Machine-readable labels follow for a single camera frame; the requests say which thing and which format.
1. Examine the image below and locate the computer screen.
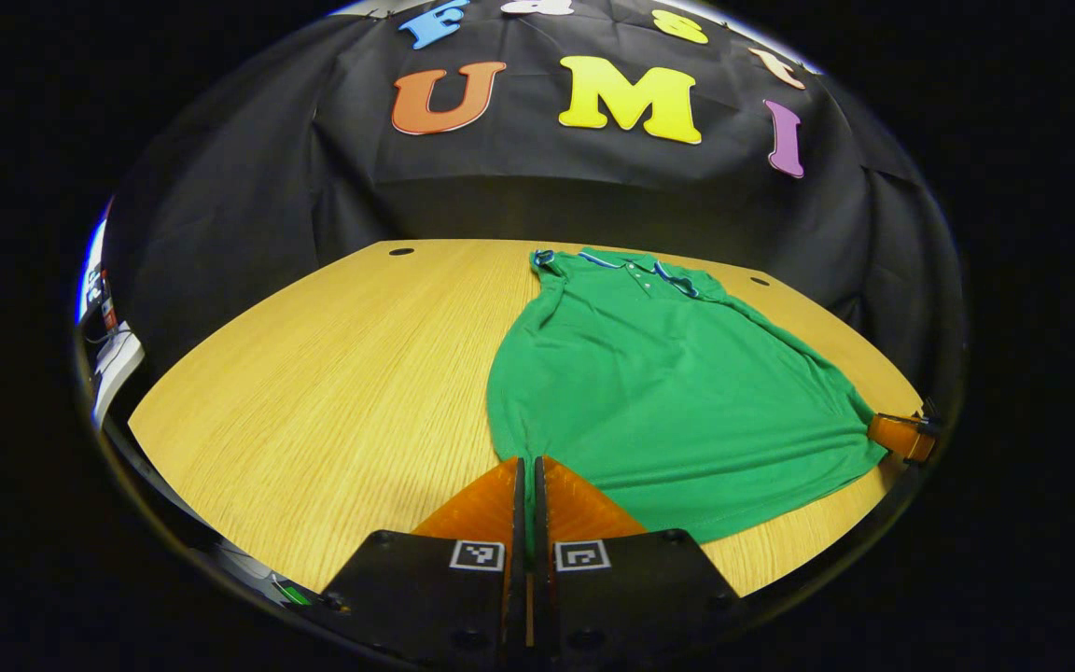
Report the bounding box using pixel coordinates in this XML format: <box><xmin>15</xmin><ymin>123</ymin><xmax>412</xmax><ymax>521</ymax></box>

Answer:
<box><xmin>77</xmin><ymin>210</ymin><xmax>112</xmax><ymax>323</ymax></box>

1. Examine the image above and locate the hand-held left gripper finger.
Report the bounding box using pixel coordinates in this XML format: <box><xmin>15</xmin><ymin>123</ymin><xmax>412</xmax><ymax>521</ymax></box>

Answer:
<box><xmin>318</xmin><ymin>455</ymin><xmax>527</xmax><ymax>668</ymax></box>
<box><xmin>534</xmin><ymin>455</ymin><xmax>744</xmax><ymax>665</ymax></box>

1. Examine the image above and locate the black backdrop cloth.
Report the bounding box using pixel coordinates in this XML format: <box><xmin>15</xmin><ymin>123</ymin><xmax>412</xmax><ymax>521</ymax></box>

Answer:
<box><xmin>104</xmin><ymin>0</ymin><xmax>968</xmax><ymax>412</ymax></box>

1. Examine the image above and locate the green T-shirt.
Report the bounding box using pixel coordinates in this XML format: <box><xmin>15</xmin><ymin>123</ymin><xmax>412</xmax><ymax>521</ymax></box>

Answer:
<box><xmin>486</xmin><ymin>247</ymin><xmax>890</xmax><ymax>545</ymax></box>

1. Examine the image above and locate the white desk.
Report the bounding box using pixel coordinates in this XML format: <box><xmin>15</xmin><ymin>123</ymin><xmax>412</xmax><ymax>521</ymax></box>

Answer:
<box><xmin>90</xmin><ymin>322</ymin><xmax>147</xmax><ymax>430</ymax></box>

